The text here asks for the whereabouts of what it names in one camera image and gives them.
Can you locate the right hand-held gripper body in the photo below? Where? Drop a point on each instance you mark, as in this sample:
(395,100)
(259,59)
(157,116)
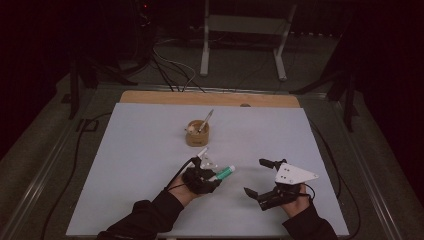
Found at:
(293,174)

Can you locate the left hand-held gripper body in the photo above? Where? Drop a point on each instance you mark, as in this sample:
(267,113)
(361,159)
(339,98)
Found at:
(198,181)

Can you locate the wooden pen holder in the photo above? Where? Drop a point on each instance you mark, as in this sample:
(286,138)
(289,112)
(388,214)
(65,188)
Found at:
(197,140)

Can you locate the transparent pen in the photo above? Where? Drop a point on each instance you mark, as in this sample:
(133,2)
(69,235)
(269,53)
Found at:
(207,118)

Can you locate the person's left hand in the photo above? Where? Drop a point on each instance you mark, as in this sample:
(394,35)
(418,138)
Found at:
(181,193)

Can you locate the person's right hand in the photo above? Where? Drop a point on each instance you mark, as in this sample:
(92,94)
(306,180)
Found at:
(295,208)

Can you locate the white table mat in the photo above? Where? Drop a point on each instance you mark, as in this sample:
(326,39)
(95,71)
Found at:
(133,150)

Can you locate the black tripod stand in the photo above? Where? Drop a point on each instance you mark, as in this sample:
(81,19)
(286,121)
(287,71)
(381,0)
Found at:
(74,90)
(348,106)

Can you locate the white metal stand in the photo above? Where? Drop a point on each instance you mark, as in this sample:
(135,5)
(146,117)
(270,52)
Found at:
(205,50)

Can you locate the grey metal rail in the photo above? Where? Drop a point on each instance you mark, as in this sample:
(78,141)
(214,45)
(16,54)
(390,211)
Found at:
(226,89)
(370,173)
(43,173)

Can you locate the black floor bracket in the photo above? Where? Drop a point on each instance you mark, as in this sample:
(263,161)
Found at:
(88,125)

